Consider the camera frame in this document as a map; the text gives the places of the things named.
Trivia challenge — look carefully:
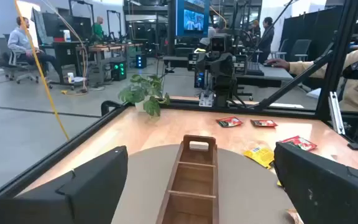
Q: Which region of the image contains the red strawberry tea packet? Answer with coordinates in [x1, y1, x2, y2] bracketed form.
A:
[250, 119, 278, 128]
[216, 116, 244, 128]
[280, 135, 318, 152]

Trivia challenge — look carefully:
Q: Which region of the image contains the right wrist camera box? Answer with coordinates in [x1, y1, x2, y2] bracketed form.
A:
[210, 35, 227, 52]

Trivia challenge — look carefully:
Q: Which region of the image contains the silver aluminium bar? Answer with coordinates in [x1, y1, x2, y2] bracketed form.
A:
[327, 91, 347, 136]

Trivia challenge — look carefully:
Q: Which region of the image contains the black partition panel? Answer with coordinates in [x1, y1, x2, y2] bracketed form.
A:
[280, 5, 346, 63]

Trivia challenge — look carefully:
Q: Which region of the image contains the green potted plant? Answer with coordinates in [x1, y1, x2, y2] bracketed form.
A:
[117, 73, 171, 118]

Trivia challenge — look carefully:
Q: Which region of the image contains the black desk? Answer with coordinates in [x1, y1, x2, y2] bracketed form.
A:
[40, 40, 88, 85]

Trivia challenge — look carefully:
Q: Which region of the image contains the black keyboard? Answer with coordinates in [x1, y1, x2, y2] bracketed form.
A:
[246, 61, 265, 77]

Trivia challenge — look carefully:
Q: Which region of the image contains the round grey mat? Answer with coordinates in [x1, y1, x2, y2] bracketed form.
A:
[110, 143, 295, 224]

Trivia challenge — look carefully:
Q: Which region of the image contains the large blue display screen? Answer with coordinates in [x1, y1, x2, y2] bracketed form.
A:
[175, 0, 211, 38]

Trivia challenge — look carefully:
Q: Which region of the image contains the dark grey chair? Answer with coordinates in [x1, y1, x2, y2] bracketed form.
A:
[287, 39, 313, 62]
[270, 39, 289, 60]

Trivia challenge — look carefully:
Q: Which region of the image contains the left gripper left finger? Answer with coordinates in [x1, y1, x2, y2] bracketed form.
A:
[17, 145, 129, 224]

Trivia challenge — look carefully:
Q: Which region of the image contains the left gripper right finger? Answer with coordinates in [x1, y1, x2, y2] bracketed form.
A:
[273, 141, 358, 224]

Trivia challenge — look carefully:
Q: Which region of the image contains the yellow hanging cable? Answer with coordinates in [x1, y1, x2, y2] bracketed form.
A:
[13, 0, 71, 141]

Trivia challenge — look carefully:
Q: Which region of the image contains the black box with blue lights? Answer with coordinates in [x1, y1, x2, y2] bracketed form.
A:
[135, 54, 148, 70]

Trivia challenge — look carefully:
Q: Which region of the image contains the wooden compartment tray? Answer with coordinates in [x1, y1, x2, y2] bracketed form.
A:
[155, 134, 220, 224]

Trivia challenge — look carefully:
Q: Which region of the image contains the wooden workbench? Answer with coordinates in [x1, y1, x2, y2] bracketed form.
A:
[87, 42, 144, 86]

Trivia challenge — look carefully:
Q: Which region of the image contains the grey desk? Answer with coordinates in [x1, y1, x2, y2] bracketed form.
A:
[162, 55, 295, 90]

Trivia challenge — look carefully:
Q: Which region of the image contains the computer with green lights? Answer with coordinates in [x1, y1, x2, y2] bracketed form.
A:
[110, 60, 128, 82]

